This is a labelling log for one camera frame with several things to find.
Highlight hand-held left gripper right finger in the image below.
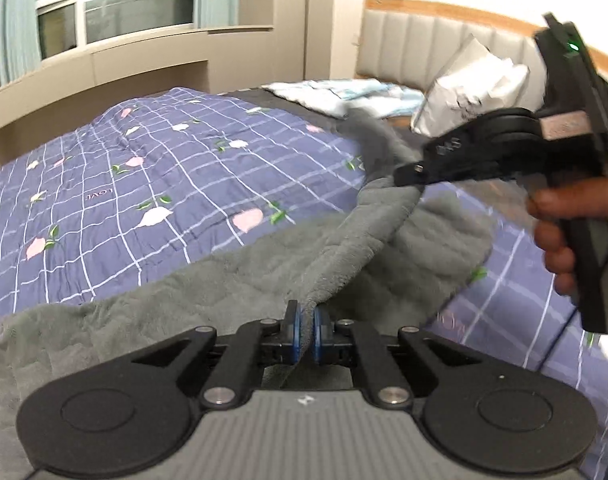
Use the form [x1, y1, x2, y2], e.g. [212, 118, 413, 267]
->
[311, 305, 480, 409]

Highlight beige window cabinet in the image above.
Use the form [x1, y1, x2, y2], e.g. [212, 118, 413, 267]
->
[0, 25, 276, 173]

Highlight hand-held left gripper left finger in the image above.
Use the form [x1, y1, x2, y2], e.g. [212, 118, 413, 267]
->
[129, 300, 302, 409]

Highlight purple plaid floral quilt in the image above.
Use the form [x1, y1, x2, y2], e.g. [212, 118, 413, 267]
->
[0, 87, 608, 480]

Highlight beige tall wardrobe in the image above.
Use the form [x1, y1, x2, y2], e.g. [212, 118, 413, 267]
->
[238, 0, 336, 86]

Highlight black cable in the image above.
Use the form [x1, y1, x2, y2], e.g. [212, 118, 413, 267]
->
[538, 309, 581, 373]

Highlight light blue printed cloth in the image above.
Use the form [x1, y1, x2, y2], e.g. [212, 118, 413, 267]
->
[261, 79, 427, 120]

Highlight white crumpled pillow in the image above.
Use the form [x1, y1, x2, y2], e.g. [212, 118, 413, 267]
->
[410, 34, 531, 137]

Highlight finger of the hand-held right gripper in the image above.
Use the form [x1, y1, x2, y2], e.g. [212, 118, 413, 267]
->
[391, 152, 490, 187]
[423, 117, 485, 162]

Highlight person's right hand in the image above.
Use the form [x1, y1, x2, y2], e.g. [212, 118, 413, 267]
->
[526, 172, 608, 297]

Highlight grey fluffy towel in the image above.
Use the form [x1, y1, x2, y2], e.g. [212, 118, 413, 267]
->
[0, 104, 496, 480]

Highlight grey padded wooden headboard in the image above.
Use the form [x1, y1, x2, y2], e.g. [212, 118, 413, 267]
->
[355, 0, 608, 92]

